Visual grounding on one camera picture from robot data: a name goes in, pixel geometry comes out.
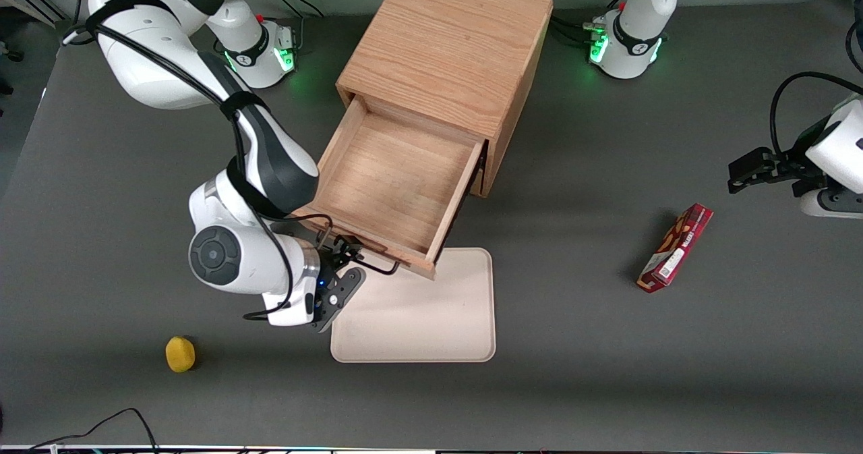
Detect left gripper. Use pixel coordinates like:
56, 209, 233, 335
728, 93, 863, 195

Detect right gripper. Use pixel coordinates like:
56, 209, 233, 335
263, 235, 367, 333

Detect wooden drawer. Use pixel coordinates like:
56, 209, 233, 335
291, 95, 486, 281

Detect wooden drawer cabinet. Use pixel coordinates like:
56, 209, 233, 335
335, 0, 554, 198

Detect beige plastic tray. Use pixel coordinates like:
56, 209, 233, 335
330, 247, 497, 364

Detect red snack box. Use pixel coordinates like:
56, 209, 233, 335
636, 203, 715, 294

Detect yellow lemon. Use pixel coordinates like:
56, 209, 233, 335
165, 336, 197, 374

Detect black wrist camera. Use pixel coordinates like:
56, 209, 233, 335
314, 262, 335, 305

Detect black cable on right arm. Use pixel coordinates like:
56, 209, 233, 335
63, 0, 338, 323

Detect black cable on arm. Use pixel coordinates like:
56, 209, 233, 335
63, 0, 338, 323
771, 72, 863, 161

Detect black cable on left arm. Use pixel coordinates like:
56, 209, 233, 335
771, 72, 863, 161

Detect black cables at left base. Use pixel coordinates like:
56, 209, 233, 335
549, 16, 604, 47

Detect black cables at base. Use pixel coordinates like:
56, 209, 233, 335
260, 0, 324, 53
549, 16, 604, 47

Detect black cable on table edge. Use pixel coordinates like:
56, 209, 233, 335
27, 408, 160, 453

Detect black cables at right base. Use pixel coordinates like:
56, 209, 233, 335
260, 0, 324, 53

